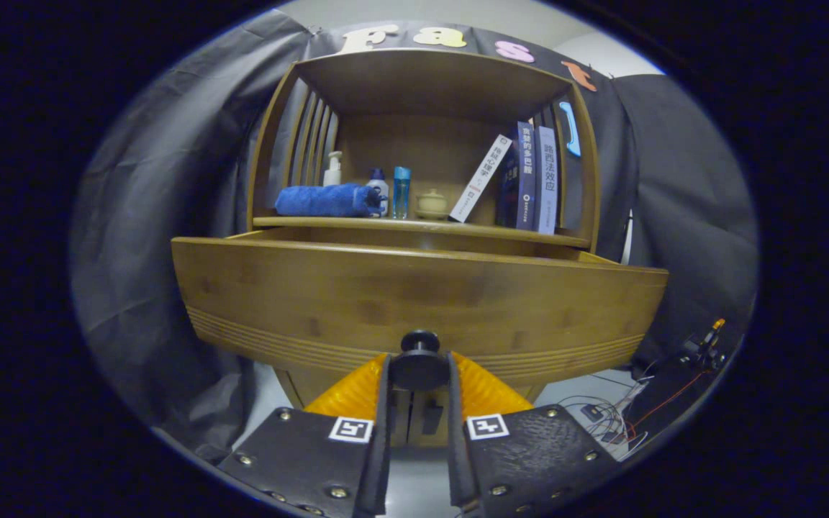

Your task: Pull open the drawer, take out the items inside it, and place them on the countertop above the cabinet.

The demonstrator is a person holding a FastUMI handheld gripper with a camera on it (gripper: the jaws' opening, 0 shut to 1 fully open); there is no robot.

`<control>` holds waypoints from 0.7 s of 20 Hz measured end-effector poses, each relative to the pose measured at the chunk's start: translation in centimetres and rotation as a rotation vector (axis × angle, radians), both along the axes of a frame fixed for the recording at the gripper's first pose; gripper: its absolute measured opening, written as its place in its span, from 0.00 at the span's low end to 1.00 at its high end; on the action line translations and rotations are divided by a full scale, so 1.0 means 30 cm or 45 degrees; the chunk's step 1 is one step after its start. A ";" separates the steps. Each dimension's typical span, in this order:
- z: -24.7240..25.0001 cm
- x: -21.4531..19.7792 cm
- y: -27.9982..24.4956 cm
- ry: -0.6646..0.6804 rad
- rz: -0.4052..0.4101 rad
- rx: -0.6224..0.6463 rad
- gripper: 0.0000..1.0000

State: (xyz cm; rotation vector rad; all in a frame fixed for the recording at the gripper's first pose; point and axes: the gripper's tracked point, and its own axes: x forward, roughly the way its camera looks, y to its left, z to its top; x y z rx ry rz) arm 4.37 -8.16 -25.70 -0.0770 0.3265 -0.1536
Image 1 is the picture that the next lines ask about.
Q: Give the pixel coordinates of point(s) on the white bottle with blue cap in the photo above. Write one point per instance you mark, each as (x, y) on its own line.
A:
(380, 183)

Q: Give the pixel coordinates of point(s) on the wooden countertop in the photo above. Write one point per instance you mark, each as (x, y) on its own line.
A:
(472, 229)

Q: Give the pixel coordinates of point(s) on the black equipment with orange tip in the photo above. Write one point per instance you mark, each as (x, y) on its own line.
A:
(673, 396)

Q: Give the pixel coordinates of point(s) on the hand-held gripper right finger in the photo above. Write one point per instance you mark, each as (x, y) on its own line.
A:
(456, 453)

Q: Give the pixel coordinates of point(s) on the dark blue book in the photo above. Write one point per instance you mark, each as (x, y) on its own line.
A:
(525, 176)

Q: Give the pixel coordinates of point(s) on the lavender book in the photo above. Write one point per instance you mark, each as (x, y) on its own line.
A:
(547, 180)

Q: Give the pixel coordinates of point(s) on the blue folded towel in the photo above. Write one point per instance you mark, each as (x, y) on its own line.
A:
(324, 201)

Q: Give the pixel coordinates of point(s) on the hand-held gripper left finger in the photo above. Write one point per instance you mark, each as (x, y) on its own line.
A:
(383, 432)

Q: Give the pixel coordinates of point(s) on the wooden drawer with black knob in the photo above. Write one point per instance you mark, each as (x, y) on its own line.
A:
(386, 302)

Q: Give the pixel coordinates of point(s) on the white pump bottle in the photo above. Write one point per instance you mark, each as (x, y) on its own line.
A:
(332, 173)

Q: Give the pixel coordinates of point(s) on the beige lidded teacup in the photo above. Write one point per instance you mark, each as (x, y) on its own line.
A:
(432, 205)

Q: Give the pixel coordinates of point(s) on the wooden cabinet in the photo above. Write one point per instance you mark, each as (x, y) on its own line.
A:
(422, 86)

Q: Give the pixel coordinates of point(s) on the clear blue bottle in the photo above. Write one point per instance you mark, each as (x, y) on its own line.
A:
(401, 194)

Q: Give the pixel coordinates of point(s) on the white book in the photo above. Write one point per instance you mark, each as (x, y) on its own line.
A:
(481, 180)

